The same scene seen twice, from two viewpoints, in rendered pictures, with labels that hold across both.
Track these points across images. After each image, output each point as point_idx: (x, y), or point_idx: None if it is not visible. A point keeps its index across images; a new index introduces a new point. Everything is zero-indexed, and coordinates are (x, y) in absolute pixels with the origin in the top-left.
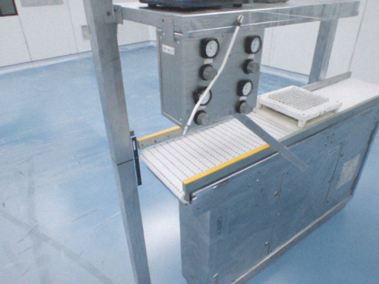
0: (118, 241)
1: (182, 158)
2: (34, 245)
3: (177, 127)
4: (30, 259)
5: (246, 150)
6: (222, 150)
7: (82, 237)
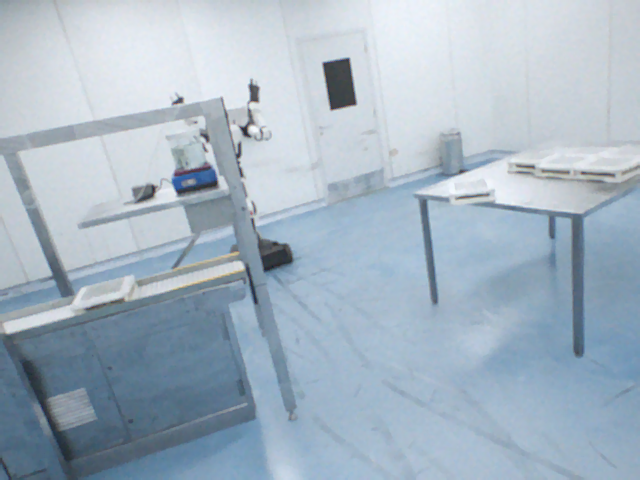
0: (306, 467)
1: (226, 272)
2: (413, 475)
3: (212, 277)
4: (411, 458)
5: (185, 277)
6: (198, 277)
7: (351, 478)
